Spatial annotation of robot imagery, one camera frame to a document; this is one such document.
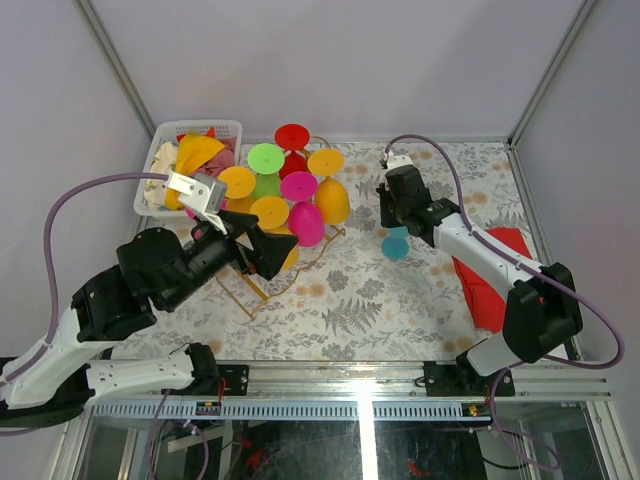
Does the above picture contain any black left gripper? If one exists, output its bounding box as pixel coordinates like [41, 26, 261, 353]
[166, 209, 301, 310]

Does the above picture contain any orange wine glass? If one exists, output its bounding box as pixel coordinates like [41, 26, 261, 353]
[249, 196, 298, 270]
[218, 166, 256, 213]
[307, 148, 351, 225]

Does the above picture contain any blue wine glass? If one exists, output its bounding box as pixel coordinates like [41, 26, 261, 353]
[381, 226, 410, 261]

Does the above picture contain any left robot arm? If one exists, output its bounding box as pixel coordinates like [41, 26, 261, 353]
[1, 212, 298, 431]

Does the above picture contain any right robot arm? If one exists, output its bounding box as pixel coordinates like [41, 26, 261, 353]
[377, 157, 583, 395]

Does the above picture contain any right magenta wine glass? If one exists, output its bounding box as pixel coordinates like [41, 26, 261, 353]
[280, 171, 325, 247]

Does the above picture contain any magenta wine glass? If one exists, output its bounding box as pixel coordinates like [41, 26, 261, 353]
[280, 171, 325, 247]
[181, 197, 226, 224]

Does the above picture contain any front left magenta wine glass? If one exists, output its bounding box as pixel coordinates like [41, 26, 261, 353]
[181, 197, 226, 224]

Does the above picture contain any green wine glass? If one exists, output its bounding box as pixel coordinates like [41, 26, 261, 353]
[247, 143, 285, 200]

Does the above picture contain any red wine glass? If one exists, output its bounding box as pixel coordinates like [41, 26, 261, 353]
[274, 123, 311, 180]

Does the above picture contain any dusty pink cloth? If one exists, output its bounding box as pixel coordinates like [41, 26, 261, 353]
[194, 137, 237, 178]

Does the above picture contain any floral tablecloth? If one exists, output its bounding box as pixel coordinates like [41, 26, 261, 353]
[117, 141, 576, 362]

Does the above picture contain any yellow cloth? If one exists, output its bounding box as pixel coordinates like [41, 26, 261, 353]
[164, 127, 226, 211]

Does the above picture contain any cream floral cloth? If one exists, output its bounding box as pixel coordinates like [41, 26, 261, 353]
[144, 142, 179, 209]

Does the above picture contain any red folded cloth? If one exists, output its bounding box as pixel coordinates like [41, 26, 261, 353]
[453, 227, 532, 333]

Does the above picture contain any white plastic laundry basket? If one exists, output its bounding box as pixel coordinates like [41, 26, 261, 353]
[133, 119, 243, 219]

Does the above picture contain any gold wire glass rack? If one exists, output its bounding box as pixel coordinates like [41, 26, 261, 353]
[216, 133, 346, 319]

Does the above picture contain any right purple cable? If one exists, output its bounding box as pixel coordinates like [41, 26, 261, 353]
[382, 133, 626, 471]

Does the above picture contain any aluminium mounting rail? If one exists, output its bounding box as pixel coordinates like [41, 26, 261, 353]
[92, 361, 613, 422]

